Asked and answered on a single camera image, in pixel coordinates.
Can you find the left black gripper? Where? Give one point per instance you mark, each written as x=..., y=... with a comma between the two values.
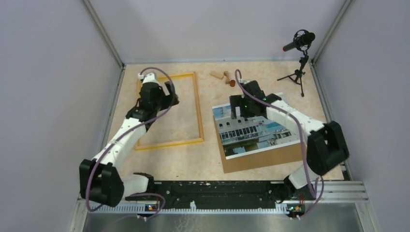
x=168, y=99

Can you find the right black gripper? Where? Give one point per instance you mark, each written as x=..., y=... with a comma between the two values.
x=237, y=101

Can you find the building photo print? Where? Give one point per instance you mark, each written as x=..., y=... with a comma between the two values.
x=244, y=136

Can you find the yellow wooden picture frame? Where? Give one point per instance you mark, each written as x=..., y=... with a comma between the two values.
x=182, y=124

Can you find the brown cardboard backing board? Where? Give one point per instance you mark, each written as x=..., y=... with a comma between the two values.
x=271, y=157

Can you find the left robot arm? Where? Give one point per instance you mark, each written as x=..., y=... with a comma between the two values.
x=100, y=181

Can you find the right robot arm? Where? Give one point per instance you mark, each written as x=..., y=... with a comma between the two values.
x=323, y=145

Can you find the light wooden block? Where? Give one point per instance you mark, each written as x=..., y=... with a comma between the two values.
x=218, y=75

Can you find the black tripod microphone stand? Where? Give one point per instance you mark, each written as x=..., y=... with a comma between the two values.
x=296, y=77

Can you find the black microphone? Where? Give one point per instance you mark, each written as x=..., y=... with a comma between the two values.
x=302, y=41

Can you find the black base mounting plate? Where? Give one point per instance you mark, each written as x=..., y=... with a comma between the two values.
x=222, y=194

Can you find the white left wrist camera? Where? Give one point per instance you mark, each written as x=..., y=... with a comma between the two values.
x=148, y=78

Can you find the small wooden bracket piece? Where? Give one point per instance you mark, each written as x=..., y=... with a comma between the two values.
x=227, y=77

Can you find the white toothed cable duct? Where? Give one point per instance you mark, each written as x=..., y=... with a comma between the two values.
x=141, y=208

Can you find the aluminium rail front frame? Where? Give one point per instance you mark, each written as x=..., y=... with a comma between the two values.
x=328, y=192

